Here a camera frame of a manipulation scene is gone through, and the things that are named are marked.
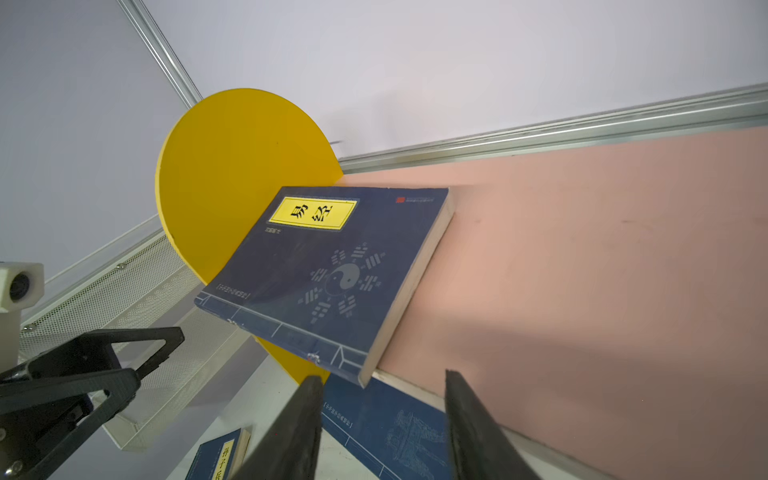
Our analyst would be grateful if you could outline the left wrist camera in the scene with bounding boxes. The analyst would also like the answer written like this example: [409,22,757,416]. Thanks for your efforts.
[0,261,45,372]

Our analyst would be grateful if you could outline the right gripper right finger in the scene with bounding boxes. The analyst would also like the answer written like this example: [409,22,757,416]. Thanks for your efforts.
[444,370,540,479]

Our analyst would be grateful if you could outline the yellow pink blue bookshelf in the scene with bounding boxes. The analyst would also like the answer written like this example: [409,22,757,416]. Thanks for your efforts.
[156,89,767,479]

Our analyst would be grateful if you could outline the white mesh two-tier rack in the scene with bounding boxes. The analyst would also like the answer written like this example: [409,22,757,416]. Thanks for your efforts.
[17,230,253,452]

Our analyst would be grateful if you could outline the navy book yellow label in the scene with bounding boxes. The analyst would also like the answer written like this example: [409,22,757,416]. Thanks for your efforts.
[322,375,452,479]

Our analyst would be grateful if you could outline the navy bagua book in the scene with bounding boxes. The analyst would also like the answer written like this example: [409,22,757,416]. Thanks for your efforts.
[195,186,455,387]

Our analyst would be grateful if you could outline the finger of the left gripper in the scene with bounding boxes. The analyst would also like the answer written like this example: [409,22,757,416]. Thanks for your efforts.
[1,327,185,479]

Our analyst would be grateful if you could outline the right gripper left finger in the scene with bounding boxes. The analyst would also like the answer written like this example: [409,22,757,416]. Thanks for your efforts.
[233,376,324,480]

